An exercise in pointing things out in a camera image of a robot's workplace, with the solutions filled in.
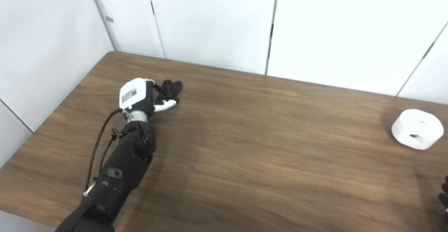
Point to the small grey wall tag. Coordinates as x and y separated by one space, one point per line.
109 19

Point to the round white cylindrical piece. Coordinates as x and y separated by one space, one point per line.
418 125

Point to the black flanged holder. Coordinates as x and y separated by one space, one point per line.
173 88

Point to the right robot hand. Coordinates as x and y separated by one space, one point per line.
445 197

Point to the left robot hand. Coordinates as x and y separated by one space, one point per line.
134 92

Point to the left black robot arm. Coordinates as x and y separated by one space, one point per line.
122 169

